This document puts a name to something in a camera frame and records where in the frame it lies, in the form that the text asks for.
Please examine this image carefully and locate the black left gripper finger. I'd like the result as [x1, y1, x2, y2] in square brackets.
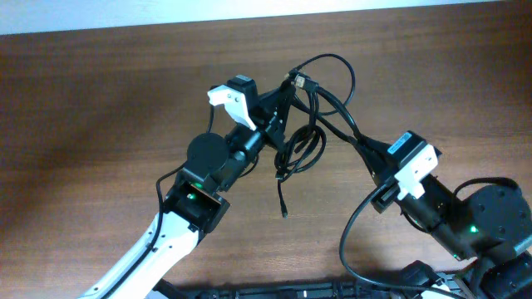
[272, 82, 295, 144]
[259, 86, 291, 111]

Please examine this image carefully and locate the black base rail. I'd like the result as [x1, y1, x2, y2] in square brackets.
[147, 261, 464, 299]

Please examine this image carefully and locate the black right camera cable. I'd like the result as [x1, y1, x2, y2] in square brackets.
[338, 176, 520, 299]

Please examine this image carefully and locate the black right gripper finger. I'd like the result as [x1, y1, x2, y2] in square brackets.
[356, 134, 390, 156]
[349, 137, 381, 179]

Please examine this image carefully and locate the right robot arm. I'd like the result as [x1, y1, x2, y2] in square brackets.
[339, 130, 531, 298]

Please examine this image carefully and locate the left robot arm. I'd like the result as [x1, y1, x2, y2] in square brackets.
[83, 77, 295, 298]

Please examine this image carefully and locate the black USB cable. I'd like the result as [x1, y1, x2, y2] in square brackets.
[273, 52, 377, 219]

